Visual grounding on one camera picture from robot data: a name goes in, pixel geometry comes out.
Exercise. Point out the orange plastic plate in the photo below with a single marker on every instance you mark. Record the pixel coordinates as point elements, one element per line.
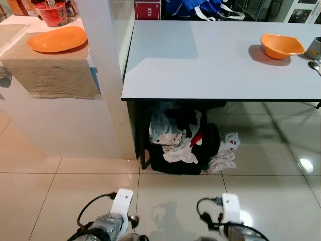
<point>56,40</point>

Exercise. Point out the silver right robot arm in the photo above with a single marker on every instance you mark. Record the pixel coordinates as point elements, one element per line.
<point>241,234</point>

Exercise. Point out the white printed crumpled bag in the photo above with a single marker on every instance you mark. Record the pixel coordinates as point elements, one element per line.
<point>224,153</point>

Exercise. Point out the black laundry basket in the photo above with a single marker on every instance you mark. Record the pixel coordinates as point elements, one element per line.
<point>208,145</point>

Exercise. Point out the white crumpled laundry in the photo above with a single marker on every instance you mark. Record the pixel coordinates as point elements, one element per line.
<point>180,150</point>

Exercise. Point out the large beige burlap mat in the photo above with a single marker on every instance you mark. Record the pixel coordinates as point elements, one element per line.
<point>55,73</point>

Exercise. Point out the metal spoon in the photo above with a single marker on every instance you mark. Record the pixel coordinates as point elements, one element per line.
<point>315,66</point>

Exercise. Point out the orange plastic bowl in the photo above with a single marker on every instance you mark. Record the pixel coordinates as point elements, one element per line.
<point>281,46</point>

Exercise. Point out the grey metal mug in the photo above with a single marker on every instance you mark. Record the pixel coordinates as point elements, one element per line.
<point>315,49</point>

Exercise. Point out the red cardboard box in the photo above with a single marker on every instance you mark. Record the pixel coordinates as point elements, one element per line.
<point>148,9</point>

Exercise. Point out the red plastic bucket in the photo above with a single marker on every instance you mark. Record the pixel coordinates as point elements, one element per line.
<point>51,13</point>

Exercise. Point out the white glass door cabinet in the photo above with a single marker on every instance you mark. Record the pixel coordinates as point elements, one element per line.
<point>306,10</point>

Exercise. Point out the brown cardboard box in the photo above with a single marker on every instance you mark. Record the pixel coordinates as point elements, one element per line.
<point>16,6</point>

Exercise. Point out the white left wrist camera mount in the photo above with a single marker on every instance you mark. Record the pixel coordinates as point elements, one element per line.
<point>122,203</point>

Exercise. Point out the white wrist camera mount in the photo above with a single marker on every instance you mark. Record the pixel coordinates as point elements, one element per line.
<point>230,208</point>
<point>122,203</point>

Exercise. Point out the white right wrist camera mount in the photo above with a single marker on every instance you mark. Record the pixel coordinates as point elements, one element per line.
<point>230,208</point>

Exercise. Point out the white table with black frame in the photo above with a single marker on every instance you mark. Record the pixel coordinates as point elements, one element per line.
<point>225,75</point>

